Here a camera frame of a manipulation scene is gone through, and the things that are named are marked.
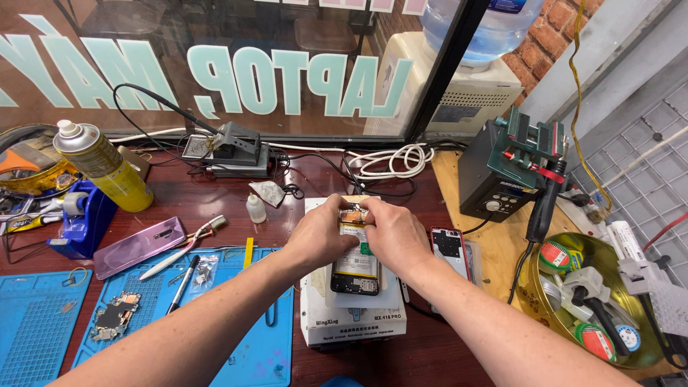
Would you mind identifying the person's right hand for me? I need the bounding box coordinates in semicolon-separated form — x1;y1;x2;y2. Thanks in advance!
358;197;437;278

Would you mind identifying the person's left hand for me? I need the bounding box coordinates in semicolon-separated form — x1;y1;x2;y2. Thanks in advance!
283;194;361;273

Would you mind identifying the smartphone with exposed battery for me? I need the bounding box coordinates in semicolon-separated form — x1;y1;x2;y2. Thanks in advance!
329;206;382;297

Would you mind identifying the crumpled white wipe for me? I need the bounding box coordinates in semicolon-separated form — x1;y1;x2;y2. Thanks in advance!
248;180;287;209

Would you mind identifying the small white dropper bottle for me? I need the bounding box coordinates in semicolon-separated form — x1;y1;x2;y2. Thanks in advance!
245;193;267;225

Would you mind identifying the white screen separator machine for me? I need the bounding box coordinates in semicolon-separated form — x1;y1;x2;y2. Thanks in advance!
299;196;408;348

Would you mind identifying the black hot air station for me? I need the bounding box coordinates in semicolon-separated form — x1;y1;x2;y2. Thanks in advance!
457;119;545;224

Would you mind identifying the grey soldering iron stand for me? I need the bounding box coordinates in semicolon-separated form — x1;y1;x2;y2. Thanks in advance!
182;121;273;178

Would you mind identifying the small clear bag of parts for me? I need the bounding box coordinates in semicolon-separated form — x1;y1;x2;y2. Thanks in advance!
187;255;220;294

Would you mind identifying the white toothbrush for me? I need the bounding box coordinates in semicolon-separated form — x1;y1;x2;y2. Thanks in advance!
138;214;228;282

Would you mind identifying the black and silver screwdriver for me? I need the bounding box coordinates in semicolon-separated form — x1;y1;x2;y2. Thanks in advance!
165;254;201;316

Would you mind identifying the large blue silicone work mat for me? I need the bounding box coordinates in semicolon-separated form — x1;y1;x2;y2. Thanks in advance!
71;245;296;387

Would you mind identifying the white water dispenser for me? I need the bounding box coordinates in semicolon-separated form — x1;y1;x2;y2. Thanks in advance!
364;30;525;142

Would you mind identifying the green phone holder fixture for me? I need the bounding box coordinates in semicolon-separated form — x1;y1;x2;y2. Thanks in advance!
486;105;571;189

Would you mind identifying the purple phone back cover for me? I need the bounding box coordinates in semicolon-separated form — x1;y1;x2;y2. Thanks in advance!
93;216;187;281

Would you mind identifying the white power strip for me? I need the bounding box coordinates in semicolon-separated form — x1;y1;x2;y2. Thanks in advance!
555;187;609;225

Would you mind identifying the gold round metal tray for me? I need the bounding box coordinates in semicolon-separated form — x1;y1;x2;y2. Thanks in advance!
529;231;668;370

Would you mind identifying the phone motherboard with copper shields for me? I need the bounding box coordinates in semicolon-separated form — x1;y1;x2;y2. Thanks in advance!
88;291;142;343

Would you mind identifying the clear blue water bottle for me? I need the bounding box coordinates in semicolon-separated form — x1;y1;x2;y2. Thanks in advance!
419;0;547;74

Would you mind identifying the yellow and silver spray can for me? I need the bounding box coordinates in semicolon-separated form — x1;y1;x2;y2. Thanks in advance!
52;119;156;214

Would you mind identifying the white tube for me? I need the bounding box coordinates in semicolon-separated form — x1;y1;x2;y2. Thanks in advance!
607;220;654;265

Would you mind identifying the blue tape dispenser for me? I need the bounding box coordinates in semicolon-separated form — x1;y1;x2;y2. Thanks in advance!
47;180;119;260

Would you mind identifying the glass window with teal lettering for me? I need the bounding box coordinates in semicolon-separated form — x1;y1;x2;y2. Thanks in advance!
0;0;476;145

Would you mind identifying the grey white clamp tool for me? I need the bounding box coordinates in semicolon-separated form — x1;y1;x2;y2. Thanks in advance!
617;257;688;338

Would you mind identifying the yellow glue tube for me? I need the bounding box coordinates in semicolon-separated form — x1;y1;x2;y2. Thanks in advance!
0;212;63;235

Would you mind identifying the gold round tin with tools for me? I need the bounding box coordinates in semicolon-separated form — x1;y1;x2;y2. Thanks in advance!
0;123;82;197

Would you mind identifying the small blue silicone work mat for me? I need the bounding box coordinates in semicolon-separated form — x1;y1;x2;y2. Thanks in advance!
0;268;94;387

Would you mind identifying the red phone frame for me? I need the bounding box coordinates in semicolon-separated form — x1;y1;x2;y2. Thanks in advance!
429;226;473;284

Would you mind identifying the black cable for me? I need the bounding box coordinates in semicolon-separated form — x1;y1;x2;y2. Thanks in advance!
271;152;418;198

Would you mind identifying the coiled white cable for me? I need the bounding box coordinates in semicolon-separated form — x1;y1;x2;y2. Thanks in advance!
344;142;435;181

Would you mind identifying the black hot air gun handle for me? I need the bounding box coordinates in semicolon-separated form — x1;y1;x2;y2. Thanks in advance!
525;159;568;246

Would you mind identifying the black soldering iron with cable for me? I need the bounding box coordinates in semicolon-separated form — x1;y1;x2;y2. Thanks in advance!
112;83;222;162

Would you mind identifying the black handled tool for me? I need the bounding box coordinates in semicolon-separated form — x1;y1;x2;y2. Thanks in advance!
571;284;631;357

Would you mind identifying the yellow cable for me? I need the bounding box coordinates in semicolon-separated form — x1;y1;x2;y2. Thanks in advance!
568;0;614;214

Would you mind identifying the white wire grid rack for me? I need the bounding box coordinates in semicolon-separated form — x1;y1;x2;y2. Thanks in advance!
569;81;688;283

